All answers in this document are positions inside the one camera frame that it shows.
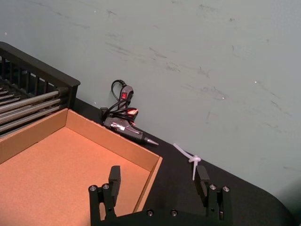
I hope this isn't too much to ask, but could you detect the black table cloth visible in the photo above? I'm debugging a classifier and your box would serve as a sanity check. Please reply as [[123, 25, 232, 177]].
[[72, 97, 297, 226]]

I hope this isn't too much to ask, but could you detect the shallow brown cardboard tray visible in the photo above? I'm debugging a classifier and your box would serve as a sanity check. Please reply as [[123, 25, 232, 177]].
[[0, 108, 163, 226]]

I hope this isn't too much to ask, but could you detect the black rack with steel bars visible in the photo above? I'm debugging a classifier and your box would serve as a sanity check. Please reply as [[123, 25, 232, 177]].
[[0, 41, 81, 139]]

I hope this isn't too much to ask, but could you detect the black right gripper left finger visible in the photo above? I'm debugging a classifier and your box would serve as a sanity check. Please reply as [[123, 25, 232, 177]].
[[88, 165, 121, 222]]

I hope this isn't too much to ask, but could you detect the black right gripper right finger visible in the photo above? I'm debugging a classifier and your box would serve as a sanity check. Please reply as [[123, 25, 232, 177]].
[[194, 165, 233, 223]]

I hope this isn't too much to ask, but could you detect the black corded tool red switch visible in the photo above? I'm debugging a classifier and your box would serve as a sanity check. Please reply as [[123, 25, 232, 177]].
[[100, 79, 159, 146]]

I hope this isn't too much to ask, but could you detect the small white three-armed plastic piece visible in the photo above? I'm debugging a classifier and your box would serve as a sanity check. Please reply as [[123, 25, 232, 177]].
[[173, 143, 202, 181]]

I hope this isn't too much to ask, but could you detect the plain pale wall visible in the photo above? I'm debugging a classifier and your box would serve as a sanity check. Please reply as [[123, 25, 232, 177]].
[[0, 0, 301, 212]]

